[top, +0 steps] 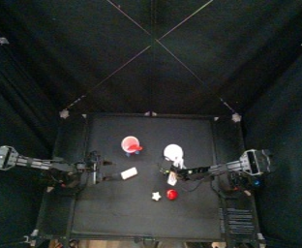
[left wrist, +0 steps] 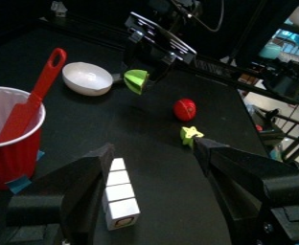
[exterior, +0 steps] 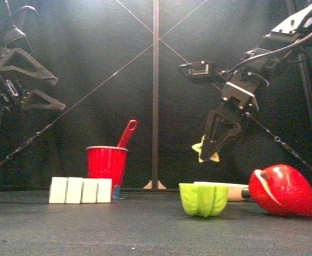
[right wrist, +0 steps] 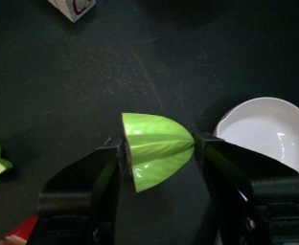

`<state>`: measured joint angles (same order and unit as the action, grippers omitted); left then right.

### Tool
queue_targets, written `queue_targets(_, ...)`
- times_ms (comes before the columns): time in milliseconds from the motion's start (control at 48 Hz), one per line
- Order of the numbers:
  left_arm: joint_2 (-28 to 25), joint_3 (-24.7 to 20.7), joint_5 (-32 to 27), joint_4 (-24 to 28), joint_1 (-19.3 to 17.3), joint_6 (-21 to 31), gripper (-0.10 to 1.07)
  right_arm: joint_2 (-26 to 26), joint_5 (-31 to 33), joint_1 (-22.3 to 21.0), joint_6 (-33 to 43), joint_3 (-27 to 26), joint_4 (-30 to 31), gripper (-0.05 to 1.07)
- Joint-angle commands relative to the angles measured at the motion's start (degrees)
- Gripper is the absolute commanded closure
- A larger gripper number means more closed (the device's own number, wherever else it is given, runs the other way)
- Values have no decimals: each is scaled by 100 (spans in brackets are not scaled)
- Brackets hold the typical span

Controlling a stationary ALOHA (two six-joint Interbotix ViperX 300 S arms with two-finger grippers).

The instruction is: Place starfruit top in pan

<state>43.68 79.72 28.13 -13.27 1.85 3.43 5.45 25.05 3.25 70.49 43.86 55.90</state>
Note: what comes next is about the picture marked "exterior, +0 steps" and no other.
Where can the yellow starfruit top piece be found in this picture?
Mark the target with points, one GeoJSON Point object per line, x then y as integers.
{"type": "Point", "coordinates": [197, 149]}

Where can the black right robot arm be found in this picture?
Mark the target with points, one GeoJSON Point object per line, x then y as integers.
{"type": "Point", "coordinates": [292, 26]}

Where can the black tripod stand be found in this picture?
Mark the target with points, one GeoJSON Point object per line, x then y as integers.
{"type": "Point", "coordinates": [307, 93]}

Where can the red plastic cup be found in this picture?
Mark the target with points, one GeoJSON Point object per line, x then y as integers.
{"type": "Point", "coordinates": [105, 165]}

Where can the white foam block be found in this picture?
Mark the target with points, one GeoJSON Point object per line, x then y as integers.
{"type": "Point", "coordinates": [104, 190]}
{"type": "Point", "coordinates": [89, 190]}
{"type": "Point", "coordinates": [73, 190]}
{"type": "Point", "coordinates": [57, 190]}

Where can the small blue object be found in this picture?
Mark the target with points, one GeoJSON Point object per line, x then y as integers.
{"type": "Point", "coordinates": [117, 194]}

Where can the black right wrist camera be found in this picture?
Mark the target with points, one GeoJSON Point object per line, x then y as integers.
{"type": "Point", "coordinates": [200, 71]}

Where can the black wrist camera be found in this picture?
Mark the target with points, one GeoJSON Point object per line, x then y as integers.
{"type": "Point", "coordinates": [200, 71]}
{"type": "Point", "coordinates": [14, 39]}

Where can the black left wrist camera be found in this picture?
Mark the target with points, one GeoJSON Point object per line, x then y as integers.
{"type": "Point", "coordinates": [14, 39]}

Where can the metal frame pole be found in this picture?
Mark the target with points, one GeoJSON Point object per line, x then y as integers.
{"type": "Point", "coordinates": [155, 100]}

